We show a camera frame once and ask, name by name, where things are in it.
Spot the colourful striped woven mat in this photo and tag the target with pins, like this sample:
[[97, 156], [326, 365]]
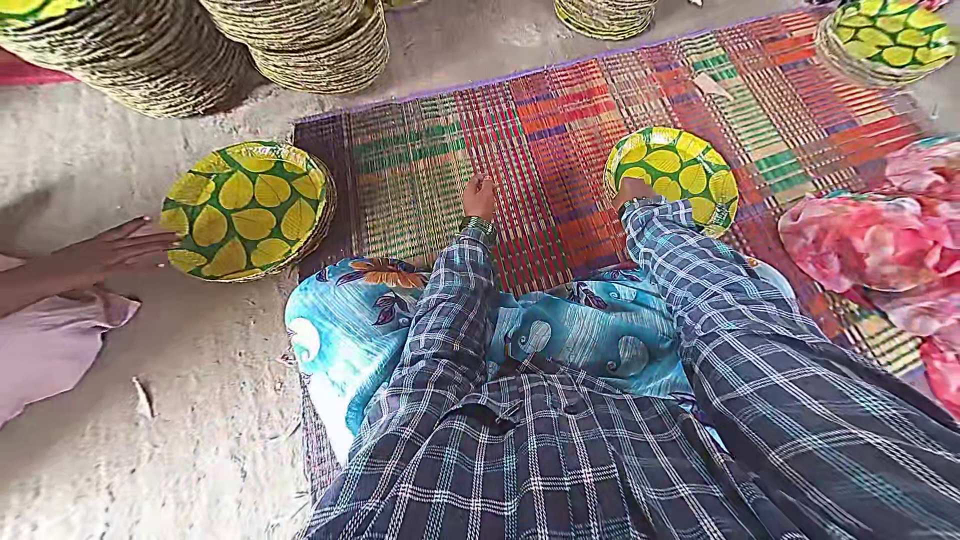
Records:
[[540, 165]]

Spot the pink floral cloth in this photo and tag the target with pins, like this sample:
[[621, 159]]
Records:
[[870, 240]]

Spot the person's left hand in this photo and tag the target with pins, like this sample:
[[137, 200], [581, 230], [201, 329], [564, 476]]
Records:
[[478, 202]]

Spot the red cloth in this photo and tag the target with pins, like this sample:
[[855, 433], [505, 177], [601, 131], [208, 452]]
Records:
[[30, 71]]

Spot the stack of leaf-print plates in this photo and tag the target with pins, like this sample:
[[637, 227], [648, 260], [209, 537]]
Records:
[[885, 41], [150, 60], [606, 16], [322, 52], [247, 191]]

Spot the person's right fingers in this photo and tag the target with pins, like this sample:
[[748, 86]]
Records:
[[636, 184]]

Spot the person's left forearm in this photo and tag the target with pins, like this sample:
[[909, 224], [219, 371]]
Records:
[[454, 300]]

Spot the person's right hand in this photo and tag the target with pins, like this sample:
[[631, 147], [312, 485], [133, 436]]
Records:
[[631, 192]]

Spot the beige scrap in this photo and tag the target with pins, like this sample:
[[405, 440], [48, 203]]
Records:
[[711, 85]]

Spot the yellow green leaf-print plate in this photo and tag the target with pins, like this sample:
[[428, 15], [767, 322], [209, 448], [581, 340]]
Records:
[[697, 178]]

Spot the person's right forearm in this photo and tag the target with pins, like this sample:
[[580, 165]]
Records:
[[720, 307]]

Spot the person's body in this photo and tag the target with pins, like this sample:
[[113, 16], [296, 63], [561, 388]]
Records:
[[555, 465]]

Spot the person's legs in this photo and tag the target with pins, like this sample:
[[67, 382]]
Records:
[[592, 337]]

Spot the person's left fingers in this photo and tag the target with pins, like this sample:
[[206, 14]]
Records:
[[481, 182]]

